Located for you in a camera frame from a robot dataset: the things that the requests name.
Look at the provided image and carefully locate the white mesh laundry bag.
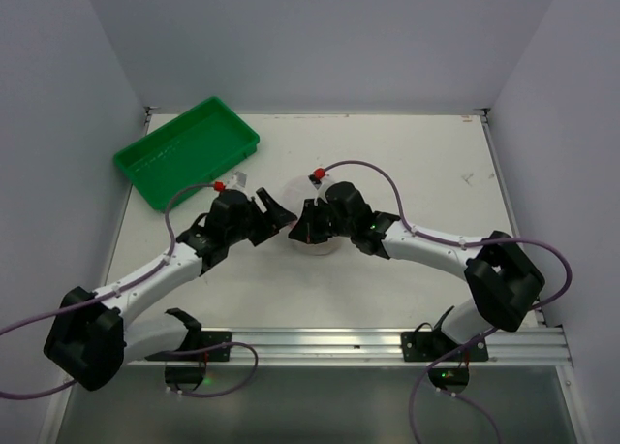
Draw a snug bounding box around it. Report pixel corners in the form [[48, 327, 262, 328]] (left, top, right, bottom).
[[281, 176, 342, 256]]

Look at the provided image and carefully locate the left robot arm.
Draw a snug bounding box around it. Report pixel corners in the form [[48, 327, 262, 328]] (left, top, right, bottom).
[[44, 189, 296, 391]]

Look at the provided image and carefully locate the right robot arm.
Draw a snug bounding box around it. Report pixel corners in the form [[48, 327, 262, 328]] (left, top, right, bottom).
[[289, 182, 545, 349]]

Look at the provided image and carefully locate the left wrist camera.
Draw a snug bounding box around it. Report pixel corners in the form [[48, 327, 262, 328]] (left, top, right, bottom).
[[226, 171, 247, 193]]

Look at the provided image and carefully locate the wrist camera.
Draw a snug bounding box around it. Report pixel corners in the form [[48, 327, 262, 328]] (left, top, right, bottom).
[[226, 171, 247, 193], [308, 174, 335, 202]]

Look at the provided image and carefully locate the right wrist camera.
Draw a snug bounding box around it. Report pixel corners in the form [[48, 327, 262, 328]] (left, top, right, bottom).
[[308, 174, 335, 202]]

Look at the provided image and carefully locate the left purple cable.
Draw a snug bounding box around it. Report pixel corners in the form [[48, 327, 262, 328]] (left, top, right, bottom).
[[0, 180, 258, 399]]

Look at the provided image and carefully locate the purple cable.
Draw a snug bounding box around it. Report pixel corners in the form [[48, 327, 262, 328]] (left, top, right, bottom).
[[312, 160, 574, 444], [0, 180, 258, 399]]

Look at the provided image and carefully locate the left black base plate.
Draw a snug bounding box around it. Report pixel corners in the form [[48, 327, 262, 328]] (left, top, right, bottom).
[[145, 331, 233, 392]]

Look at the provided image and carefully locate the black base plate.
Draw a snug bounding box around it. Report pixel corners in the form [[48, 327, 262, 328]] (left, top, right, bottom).
[[400, 322, 489, 393], [145, 331, 233, 392]]

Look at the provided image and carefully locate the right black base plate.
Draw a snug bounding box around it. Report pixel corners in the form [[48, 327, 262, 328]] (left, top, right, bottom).
[[400, 322, 489, 393]]

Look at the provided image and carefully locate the aluminium mounting rail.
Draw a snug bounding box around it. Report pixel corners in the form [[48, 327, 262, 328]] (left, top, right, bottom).
[[60, 325, 573, 367]]

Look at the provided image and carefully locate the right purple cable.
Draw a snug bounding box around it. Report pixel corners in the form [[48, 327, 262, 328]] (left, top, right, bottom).
[[312, 160, 574, 444]]

